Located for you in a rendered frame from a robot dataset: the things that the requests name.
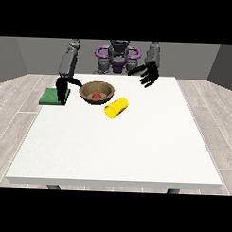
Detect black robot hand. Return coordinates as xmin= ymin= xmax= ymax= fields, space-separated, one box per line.
xmin=54 ymin=75 xmax=84 ymax=105
xmin=127 ymin=61 xmax=160 ymax=89

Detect yellow cup with melon print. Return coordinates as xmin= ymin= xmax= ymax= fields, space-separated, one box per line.
xmin=103 ymin=96 xmax=130 ymax=120

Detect green square pad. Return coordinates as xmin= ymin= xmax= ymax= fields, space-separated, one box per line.
xmin=38 ymin=87 xmax=71 ymax=107

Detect brown wooden bowl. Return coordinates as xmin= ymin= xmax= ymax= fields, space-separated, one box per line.
xmin=78 ymin=80 xmax=116 ymax=105

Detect grey robot trunk purple rings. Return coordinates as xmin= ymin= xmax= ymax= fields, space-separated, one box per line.
xmin=92 ymin=39 xmax=143 ymax=77

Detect dark table leg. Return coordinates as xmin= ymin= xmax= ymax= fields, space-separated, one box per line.
xmin=46 ymin=184 xmax=62 ymax=191
xmin=167 ymin=187 xmax=181 ymax=195

